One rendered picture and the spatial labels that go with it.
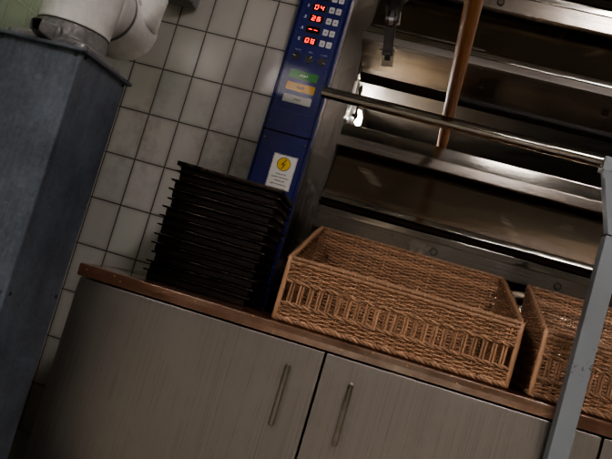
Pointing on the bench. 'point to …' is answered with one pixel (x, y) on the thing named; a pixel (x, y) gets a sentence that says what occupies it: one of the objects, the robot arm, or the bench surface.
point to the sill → (473, 162)
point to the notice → (281, 171)
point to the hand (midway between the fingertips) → (391, 41)
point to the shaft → (471, 12)
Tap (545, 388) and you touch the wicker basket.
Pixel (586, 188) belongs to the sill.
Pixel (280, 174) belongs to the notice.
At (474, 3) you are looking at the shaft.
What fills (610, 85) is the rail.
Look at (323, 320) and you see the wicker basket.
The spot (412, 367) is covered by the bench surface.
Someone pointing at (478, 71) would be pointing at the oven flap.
